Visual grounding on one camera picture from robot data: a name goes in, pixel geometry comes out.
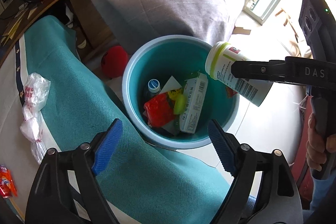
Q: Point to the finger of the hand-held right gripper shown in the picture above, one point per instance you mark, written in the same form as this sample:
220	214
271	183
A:
257	70

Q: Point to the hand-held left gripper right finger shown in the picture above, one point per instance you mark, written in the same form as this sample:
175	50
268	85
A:
220	148

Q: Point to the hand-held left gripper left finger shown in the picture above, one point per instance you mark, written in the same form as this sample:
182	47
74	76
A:
107	145

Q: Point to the white bottle green cap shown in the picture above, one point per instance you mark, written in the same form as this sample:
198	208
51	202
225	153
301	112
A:
223	56

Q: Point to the green white medicine box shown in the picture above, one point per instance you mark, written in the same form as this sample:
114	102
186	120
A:
191	108

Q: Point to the yellow-green plastic lid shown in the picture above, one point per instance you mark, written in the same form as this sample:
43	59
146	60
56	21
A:
179	104

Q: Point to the red foil wrapper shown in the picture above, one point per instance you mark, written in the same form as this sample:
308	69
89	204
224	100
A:
158	109

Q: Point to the teal plastic bin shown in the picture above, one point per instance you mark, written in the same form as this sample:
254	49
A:
147	61

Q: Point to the person's right hand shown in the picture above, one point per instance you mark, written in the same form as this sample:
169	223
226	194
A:
311	142

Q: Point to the teal striped printed tablecloth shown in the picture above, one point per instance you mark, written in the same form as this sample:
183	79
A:
78	82

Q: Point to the plastic bottle with blue cap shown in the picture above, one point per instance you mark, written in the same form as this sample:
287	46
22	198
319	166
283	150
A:
154	85

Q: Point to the red ball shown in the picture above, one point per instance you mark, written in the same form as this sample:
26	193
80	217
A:
114	61

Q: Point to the clear crumpled plastic bag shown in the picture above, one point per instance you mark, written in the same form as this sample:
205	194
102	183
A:
34	90

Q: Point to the orange snack packet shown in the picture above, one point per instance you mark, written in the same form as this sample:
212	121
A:
6	182

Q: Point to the person's blue trousers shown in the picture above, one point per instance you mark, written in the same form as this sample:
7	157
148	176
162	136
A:
317	203

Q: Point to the brown cardboard box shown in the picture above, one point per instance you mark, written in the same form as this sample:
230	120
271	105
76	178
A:
86	16

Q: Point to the dark wooden cabinet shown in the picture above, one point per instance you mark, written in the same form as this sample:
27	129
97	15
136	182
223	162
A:
39	10

